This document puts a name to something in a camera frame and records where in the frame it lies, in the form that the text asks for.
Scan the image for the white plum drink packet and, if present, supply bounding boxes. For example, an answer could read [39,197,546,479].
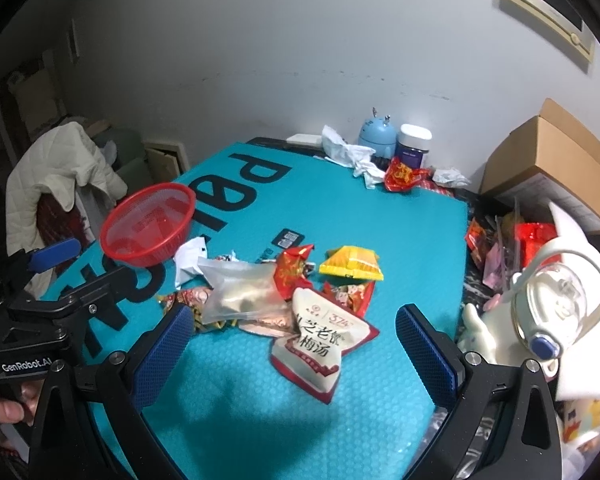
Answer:
[270,288,379,404]

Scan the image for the leaning cardboard sheet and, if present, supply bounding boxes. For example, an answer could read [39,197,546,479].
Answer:
[145,148,181,183]

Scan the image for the person's left hand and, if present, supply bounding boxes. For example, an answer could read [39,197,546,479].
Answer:
[0,380,44,426]

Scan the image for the crumpled white plastic bag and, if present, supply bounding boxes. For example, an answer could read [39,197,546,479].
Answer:
[321,125,386,188]

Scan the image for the white wrapper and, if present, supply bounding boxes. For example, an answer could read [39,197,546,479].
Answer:
[173,236,208,289]

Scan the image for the white quilted jacket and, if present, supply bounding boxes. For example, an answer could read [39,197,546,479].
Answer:
[5,122,128,255]

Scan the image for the brown cardboard box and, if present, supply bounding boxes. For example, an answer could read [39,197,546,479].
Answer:
[480,99,600,234]

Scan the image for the red plastic mesh basket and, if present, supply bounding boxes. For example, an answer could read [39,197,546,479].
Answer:
[99,182,196,268]

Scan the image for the white flat box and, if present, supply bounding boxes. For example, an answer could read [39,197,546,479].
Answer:
[286,133,323,148]

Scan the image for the red packet side pile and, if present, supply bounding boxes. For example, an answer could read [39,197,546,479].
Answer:
[514,222,557,269]

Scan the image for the white lidded purple jar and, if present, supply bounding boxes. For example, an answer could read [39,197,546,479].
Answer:
[394,124,432,169]

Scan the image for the red candy bag far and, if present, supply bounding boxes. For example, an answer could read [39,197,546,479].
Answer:
[384,157,431,193]

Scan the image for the blue deer humidifier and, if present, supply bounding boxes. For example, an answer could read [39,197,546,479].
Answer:
[358,107,398,159]

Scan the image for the red gold snack packet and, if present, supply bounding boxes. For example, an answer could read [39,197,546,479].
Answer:
[274,244,314,301]

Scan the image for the clear zip bag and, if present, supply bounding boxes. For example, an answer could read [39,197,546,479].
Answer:
[199,259,288,325]

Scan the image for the yellow snack packet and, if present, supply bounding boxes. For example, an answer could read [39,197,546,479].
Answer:
[318,245,384,281]

